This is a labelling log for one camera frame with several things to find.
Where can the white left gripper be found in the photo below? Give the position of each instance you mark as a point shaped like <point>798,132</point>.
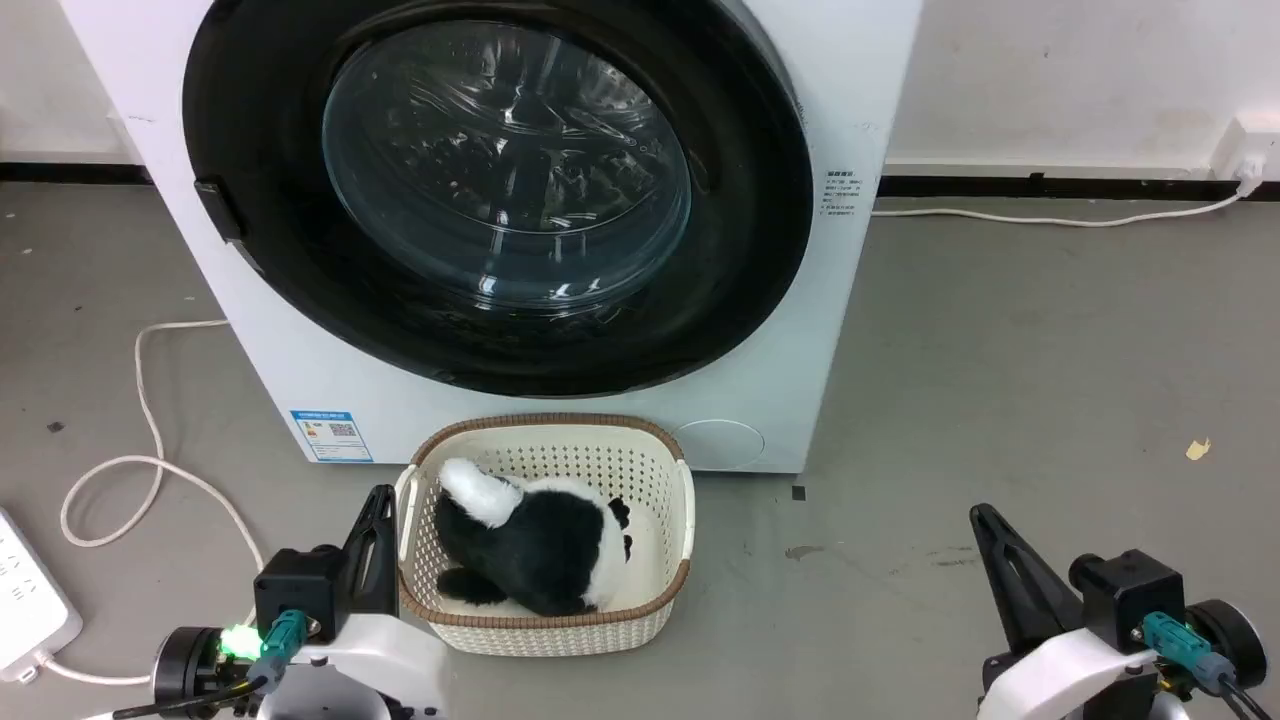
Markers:
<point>380,665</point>

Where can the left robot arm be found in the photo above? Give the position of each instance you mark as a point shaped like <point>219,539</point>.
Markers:
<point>185,660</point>

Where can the white front-load washing machine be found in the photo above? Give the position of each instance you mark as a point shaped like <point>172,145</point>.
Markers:
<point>290,370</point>

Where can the cream woven plastic laundry basket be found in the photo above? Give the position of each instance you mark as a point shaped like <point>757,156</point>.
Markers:
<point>665,520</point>

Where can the blue energy label sticker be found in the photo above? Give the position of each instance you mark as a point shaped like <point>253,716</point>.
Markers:
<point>330,435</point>

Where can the small printed text sticker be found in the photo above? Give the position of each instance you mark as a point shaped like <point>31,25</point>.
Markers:
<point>840,195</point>

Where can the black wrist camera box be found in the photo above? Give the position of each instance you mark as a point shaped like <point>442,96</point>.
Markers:
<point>300,585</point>
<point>1125,595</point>

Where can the white power strip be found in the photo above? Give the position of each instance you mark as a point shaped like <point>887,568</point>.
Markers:
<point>25,600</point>

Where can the round black glass washer door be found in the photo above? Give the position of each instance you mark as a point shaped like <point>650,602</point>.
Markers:
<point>260,130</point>

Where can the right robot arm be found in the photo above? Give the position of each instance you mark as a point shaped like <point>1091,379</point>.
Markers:
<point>1230,640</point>

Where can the black and white plush toy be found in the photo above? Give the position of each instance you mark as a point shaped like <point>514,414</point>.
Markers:
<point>545,545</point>

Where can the yellow paper scrap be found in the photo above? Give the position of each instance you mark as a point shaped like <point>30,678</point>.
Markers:
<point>1197,449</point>

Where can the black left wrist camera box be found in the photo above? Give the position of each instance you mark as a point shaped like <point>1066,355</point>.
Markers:
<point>300,585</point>

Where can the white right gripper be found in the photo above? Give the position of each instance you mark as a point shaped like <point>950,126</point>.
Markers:
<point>1075,680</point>

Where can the white wall socket with plug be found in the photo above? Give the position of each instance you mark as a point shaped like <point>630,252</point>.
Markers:
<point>1250,145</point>

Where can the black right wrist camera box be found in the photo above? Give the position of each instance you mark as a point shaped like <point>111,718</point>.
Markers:
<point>1125,595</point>

